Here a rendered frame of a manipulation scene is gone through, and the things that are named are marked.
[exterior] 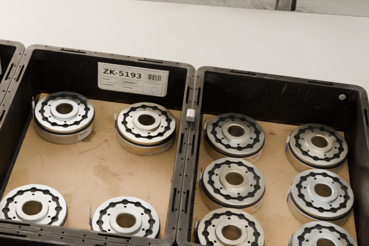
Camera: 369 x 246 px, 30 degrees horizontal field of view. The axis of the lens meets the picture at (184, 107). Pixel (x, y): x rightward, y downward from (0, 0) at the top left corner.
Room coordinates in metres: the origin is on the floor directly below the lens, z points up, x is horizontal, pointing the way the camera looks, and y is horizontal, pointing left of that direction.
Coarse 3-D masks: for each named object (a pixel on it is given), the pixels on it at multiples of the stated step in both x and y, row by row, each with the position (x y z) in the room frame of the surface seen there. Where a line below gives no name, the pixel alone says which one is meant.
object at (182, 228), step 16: (272, 80) 0.94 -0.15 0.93; (288, 80) 0.94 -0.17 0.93; (304, 80) 0.94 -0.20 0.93; (320, 80) 0.95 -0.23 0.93; (368, 112) 0.88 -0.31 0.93; (192, 128) 0.79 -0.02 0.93; (368, 128) 0.84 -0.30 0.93; (192, 144) 0.77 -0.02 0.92; (368, 144) 0.80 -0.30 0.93; (192, 160) 0.72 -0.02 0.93; (368, 160) 0.77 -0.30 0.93; (192, 176) 0.69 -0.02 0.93; (176, 240) 0.57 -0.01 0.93
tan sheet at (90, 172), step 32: (32, 128) 0.84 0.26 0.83; (96, 128) 0.86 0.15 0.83; (32, 160) 0.77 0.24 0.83; (64, 160) 0.78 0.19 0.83; (96, 160) 0.79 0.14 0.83; (128, 160) 0.80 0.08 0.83; (160, 160) 0.81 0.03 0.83; (64, 192) 0.71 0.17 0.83; (96, 192) 0.72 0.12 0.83; (128, 192) 0.73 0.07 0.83; (160, 192) 0.73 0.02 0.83; (160, 224) 0.67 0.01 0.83
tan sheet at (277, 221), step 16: (272, 128) 0.92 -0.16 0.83; (288, 128) 0.92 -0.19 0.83; (272, 144) 0.88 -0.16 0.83; (208, 160) 0.82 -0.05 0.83; (272, 160) 0.84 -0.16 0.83; (272, 176) 0.80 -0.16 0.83; (288, 176) 0.81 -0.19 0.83; (272, 192) 0.77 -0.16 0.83; (208, 208) 0.71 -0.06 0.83; (272, 208) 0.73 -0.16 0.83; (288, 208) 0.74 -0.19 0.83; (192, 224) 0.68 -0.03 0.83; (272, 224) 0.70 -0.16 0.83; (288, 224) 0.70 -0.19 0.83; (352, 224) 0.72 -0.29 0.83; (192, 240) 0.65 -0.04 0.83; (272, 240) 0.67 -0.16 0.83; (288, 240) 0.67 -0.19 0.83
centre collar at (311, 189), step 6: (318, 180) 0.77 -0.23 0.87; (324, 180) 0.77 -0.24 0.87; (312, 186) 0.76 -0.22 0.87; (330, 186) 0.76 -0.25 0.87; (312, 192) 0.74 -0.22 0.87; (336, 192) 0.75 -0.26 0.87; (312, 198) 0.73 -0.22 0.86; (318, 198) 0.73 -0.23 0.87; (324, 198) 0.73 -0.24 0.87; (330, 198) 0.73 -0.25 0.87; (336, 198) 0.74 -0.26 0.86
